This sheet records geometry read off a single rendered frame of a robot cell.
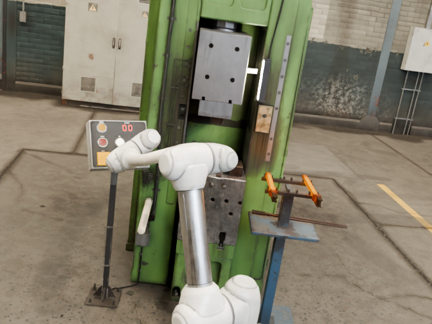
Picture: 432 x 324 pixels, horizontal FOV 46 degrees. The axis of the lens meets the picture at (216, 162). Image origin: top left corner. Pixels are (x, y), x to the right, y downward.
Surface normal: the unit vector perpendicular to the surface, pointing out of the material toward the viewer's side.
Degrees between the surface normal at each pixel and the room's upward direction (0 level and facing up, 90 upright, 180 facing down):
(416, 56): 90
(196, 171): 74
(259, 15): 90
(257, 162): 90
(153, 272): 90
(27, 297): 0
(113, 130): 60
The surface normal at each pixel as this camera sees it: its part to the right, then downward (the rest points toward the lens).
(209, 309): 0.53, -0.11
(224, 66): 0.02, 0.31
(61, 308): 0.14, -0.94
